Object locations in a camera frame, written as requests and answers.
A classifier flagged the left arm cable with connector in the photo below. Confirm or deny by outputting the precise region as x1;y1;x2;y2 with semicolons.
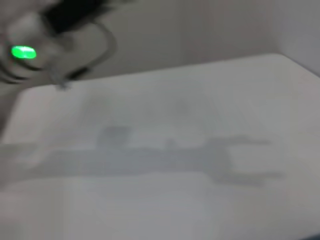
48;22;118;91

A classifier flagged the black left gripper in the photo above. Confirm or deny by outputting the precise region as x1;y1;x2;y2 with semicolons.
41;0;121;35

